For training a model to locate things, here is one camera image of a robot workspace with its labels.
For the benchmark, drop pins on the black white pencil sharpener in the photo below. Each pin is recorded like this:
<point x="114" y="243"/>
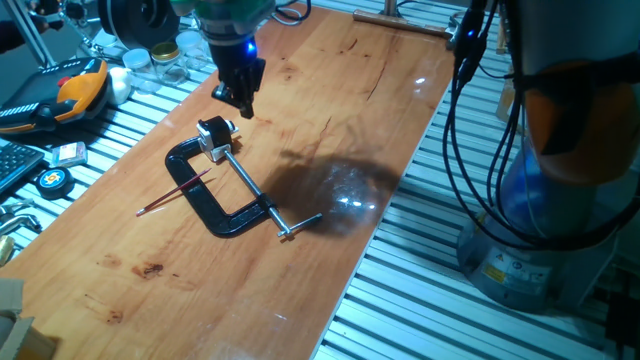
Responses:
<point x="217" y="132"/>

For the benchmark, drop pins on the glossy orange wooden board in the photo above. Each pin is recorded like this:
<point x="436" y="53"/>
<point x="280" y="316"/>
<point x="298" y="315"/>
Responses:
<point x="150" y="300"/>

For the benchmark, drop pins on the black orange teach pendant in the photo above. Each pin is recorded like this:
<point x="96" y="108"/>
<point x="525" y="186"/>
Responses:
<point x="30" y="90"/>

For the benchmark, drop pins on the black filament spool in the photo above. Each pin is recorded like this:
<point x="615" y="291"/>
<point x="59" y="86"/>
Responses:
<point x="135" y="22"/>

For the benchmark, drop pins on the chrome faucet part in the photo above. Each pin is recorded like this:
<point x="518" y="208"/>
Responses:
<point x="17" y="220"/>

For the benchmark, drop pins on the dark sleeved person forearm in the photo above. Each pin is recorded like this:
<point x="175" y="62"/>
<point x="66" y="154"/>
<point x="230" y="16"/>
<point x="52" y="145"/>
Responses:
<point x="22" y="37"/>

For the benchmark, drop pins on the black metal C-clamp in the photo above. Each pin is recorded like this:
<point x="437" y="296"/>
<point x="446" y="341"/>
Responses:
<point x="202" y="202"/>

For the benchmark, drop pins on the white rounded plastic object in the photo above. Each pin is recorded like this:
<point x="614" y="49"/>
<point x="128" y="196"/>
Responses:
<point x="120" y="85"/>

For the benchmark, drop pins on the thin red pencil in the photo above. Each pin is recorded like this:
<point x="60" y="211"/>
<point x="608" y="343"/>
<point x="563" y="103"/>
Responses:
<point x="172" y="193"/>

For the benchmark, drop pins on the black computer keyboard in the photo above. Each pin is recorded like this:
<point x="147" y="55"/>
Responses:
<point x="15" y="165"/>

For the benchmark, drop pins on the glass jar gold lid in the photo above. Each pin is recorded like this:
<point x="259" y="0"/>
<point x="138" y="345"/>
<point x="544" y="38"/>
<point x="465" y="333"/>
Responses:
<point x="169" y="62"/>

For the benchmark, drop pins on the brass fitting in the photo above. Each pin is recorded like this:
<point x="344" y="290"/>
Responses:
<point x="5" y="250"/>

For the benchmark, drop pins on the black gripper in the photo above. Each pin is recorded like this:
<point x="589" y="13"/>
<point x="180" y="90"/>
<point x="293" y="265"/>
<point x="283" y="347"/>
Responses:
<point x="237" y="65"/>

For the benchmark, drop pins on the grey slanted metal bar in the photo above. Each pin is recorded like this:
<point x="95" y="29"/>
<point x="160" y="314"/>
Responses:
<point x="30" y="32"/>

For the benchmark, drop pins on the round black tape measure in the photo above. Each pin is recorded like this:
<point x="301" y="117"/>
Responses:
<point x="54" y="182"/>

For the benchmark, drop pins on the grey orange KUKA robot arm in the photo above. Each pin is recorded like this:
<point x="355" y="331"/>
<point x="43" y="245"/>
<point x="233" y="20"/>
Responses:
<point x="575" y="125"/>

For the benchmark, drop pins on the small white pink box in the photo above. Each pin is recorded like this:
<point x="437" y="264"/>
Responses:
<point x="70" y="154"/>

